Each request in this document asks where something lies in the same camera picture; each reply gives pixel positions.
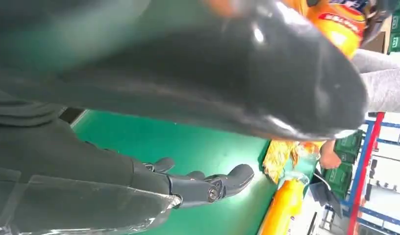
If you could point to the person's hand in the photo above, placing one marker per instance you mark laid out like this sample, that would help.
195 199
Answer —
330 157

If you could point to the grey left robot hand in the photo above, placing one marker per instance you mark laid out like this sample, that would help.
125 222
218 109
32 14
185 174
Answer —
378 19

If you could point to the green table mat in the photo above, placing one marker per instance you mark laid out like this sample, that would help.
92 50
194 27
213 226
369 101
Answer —
187 146

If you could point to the brown cardboard box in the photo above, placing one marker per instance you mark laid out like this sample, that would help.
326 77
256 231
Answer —
380 43

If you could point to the blue and red metal rack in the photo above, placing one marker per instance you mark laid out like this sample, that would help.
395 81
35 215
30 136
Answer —
368 155

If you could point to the white table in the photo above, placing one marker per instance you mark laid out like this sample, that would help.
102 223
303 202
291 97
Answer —
300 223

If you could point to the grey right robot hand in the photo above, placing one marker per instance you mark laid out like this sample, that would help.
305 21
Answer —
219 71

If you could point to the person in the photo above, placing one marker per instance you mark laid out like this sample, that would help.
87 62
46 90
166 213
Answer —
385 87

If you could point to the crinkled yellow plastic bag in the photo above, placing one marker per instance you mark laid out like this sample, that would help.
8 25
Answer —
278 159

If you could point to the green plastic crate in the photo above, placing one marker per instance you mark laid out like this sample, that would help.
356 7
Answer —
349 142
338 176
399 22
398 42

